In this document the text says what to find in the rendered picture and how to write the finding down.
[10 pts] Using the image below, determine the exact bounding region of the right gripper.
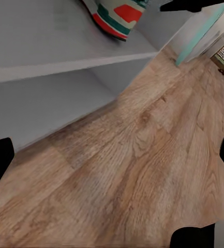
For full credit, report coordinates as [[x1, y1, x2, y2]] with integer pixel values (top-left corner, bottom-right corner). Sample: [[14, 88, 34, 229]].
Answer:
[[137, 0, 224, 13]]

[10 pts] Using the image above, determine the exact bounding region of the gym shoe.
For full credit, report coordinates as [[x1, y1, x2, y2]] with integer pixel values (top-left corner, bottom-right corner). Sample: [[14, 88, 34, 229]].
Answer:
[[82, 0, 148, 41]]

